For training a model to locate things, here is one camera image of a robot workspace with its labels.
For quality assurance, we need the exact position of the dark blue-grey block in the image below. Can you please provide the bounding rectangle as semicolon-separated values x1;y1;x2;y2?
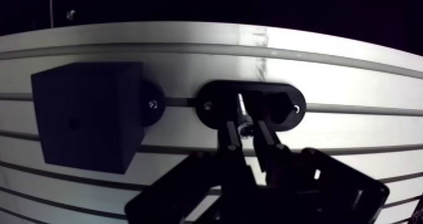
31;61;167;175

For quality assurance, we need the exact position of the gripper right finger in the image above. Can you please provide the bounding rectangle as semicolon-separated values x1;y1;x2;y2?
252;119;390;224

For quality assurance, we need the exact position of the steel bolt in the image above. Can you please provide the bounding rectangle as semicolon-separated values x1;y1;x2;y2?
237;92;254;138

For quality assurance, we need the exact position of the black oval holder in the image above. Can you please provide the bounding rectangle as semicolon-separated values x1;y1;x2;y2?
195;80;307;132

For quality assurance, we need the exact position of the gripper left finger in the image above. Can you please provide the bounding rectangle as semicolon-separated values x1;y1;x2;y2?
124;120;259;224

